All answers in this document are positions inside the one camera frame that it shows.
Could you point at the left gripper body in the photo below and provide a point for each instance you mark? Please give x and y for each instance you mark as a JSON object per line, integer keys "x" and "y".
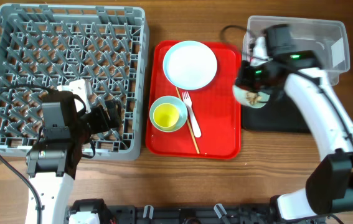
{"x": 97, "y": 121}

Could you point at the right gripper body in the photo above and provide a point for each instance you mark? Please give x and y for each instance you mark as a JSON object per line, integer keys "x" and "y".
{"x": 256, "y": 78}

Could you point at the light blue food bowl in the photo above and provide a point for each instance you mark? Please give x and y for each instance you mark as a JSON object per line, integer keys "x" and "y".
{"x": 240, "y": 96}

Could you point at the yellow plastic cup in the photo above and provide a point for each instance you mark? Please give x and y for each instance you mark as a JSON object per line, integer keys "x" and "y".
{"x": 166, "y": 116}

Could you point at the wooden chopstick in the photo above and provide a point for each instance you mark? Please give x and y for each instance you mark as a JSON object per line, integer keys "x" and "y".
{"x": 189, "y": 126}

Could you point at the white plastic fork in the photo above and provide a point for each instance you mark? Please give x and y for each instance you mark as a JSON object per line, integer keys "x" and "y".
{"x": 195, "y": 126}

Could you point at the food scraps and rice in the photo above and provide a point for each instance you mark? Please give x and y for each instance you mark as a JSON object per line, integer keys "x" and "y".
{"x": 253, "y": 98}

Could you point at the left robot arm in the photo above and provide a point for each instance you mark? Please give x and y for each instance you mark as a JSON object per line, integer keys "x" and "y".
{"x": 52, "y": 161}

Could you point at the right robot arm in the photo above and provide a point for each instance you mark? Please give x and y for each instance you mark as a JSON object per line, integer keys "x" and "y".
{"x": 329, "y": 189}

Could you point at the black waste tray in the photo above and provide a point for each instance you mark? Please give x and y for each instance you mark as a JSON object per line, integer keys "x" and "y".
{"x": 279, "y": 115}

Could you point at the grey dishwasher rack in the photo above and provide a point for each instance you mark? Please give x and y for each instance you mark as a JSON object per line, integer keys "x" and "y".
{"x": 45, "y": 45}

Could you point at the clear plastic bin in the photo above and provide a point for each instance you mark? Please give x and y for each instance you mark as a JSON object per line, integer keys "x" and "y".
{"x": 328, "y": 39}

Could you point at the red plastic tray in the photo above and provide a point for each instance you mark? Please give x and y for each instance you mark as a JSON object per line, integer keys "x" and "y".
{"x": 217, "y": 113}

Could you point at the light blue plate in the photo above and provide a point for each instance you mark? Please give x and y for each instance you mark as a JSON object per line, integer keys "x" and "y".
{"x": 190, "y": 65}

